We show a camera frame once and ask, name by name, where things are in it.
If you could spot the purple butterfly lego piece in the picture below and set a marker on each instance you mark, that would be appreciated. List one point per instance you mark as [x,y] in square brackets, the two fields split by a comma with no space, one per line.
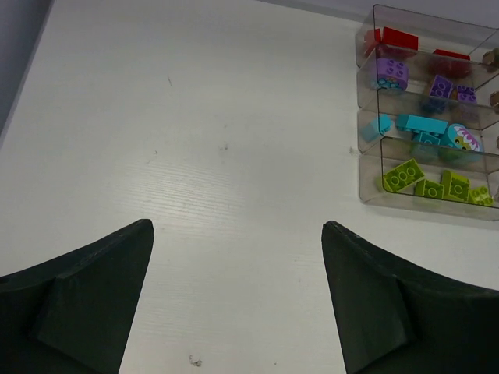
[440,87]

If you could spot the green small lego brick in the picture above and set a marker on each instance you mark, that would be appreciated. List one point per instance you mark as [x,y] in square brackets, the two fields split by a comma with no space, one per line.
[480,196]

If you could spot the purple rounded lego brick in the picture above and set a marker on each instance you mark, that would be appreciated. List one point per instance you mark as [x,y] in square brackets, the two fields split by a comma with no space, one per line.
[391,74]

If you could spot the green lego brick split off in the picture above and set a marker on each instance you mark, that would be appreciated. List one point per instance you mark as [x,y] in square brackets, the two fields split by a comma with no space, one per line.
[456,186]

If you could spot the clear bin farthest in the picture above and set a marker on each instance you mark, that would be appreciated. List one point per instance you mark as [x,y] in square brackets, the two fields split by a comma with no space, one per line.
[434,32]

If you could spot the red curved lego piece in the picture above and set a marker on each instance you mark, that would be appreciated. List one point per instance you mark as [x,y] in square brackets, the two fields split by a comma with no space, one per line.
[452,54]

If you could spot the blue green lego brick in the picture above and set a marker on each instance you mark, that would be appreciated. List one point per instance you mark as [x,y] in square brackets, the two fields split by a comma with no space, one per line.
[384,124]

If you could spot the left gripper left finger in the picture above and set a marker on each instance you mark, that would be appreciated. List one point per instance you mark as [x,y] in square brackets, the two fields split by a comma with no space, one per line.
[74,313]

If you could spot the red lego brick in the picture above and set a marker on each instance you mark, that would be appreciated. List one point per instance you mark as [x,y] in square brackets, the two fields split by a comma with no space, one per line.
[399,39]
[371,39]

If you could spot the blue oval flower lego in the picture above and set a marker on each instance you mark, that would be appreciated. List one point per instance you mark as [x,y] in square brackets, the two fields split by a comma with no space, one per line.
[458,136]

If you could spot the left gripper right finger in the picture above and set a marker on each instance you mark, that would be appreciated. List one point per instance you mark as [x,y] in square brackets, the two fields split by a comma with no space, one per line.
[394,316]

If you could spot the clear bin nearest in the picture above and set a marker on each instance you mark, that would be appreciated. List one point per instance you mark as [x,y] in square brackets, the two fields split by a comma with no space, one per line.
[373,164]

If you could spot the green wide lego brick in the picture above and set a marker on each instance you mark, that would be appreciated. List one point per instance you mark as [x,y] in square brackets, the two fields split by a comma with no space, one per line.
[402,176]

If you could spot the blue small lego brick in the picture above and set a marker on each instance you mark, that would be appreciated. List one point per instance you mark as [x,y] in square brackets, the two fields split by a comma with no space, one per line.
[424,139]

